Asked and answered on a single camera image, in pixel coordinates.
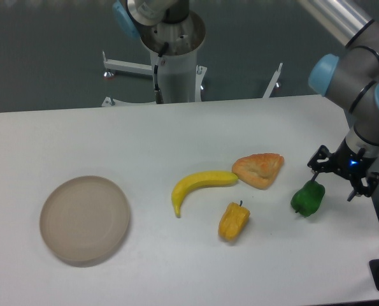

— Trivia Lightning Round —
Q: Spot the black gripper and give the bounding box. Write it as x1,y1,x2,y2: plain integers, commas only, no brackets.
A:
307,137,379,201

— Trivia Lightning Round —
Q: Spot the green bell pepper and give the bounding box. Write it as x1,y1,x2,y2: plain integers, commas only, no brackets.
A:
290,180,325,217

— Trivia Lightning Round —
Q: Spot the silver and grey robot arm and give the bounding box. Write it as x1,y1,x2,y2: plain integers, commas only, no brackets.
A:
103,1,379,197

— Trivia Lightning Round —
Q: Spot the yellow bell pepper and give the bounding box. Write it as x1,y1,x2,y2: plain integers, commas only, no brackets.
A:
218,200,250,242

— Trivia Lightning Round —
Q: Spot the orange pastry bread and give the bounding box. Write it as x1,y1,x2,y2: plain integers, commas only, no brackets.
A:
232,153,285,190

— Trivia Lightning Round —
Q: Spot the yellow banana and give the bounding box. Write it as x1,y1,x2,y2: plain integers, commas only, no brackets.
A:
171,170,238,218

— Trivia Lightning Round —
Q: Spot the beige round plate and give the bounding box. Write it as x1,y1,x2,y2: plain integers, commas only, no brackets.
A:
39,176,130,266

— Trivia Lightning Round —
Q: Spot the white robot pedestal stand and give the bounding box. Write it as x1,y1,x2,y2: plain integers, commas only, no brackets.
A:
100,18,284,108

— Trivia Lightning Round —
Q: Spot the black cable on pedestal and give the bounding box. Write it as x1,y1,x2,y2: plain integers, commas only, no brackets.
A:
152,41,170,105

